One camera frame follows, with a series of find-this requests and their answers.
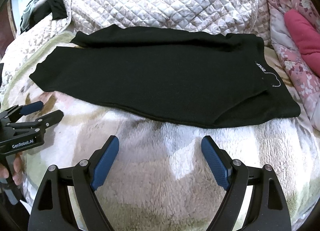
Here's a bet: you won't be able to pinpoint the white quilted bedspread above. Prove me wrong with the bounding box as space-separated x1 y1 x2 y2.
1 0 270 93

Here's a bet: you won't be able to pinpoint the dark clothes pile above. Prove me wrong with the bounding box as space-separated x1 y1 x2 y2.
20 0 67 33

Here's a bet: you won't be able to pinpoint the person's left hand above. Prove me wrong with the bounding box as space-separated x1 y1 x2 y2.
0 152 23 185

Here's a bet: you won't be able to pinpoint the pink floral comforter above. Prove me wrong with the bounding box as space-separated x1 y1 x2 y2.
268 0 319 130

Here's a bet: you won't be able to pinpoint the floral plush blanket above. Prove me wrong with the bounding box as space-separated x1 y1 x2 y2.
1 32 319 230

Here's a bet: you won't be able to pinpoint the black pants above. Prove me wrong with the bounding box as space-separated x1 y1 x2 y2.
30 25 300 128

